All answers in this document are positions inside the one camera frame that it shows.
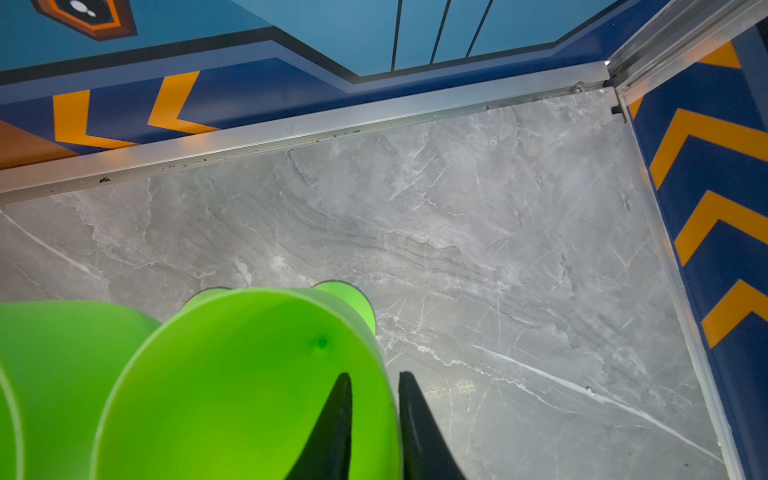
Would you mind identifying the green wine glass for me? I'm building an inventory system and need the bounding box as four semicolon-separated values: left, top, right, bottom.
89;281;403;479
1;300;160;479

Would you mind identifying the aluminium corner post right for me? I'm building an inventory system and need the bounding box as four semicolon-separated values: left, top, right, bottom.
606;0;767;104

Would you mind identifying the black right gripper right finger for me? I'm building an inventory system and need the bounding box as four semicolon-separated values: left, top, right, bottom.
398;371;465;480

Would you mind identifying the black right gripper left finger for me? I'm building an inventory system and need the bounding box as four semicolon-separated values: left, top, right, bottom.
286;373;353;480

